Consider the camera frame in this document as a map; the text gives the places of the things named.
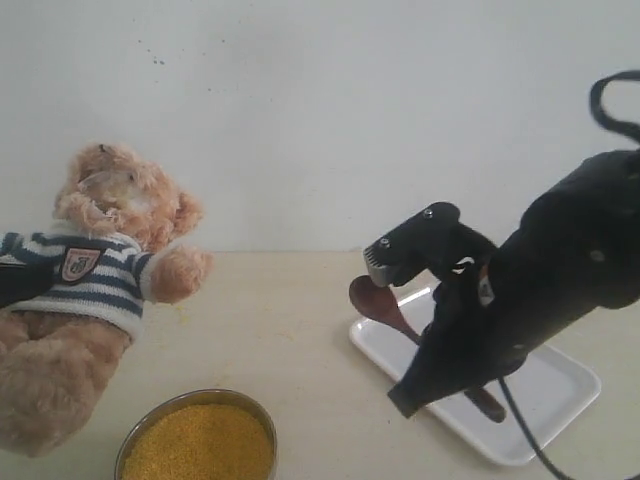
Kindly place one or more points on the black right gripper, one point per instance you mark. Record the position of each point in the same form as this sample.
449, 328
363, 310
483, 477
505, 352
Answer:
487, 320

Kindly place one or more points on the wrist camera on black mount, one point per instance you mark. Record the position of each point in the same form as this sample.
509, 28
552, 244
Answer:
433, 240

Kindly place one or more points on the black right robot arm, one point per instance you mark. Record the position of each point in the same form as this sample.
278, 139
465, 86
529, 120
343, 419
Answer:
575, 250

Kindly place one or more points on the white rectangular plastic tray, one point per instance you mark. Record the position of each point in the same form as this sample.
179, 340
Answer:
551, 390

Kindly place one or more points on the metal bowl of yellow millet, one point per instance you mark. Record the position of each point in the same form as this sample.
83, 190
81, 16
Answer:
203, 434

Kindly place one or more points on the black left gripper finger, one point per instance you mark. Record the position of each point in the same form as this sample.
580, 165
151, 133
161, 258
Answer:
24, 282

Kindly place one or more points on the plush teddy bear striped sweater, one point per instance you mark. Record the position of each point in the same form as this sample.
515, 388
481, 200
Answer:
114, 245

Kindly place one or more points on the dark brown wooden spoon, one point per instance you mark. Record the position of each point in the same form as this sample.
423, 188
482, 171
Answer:
380, 304

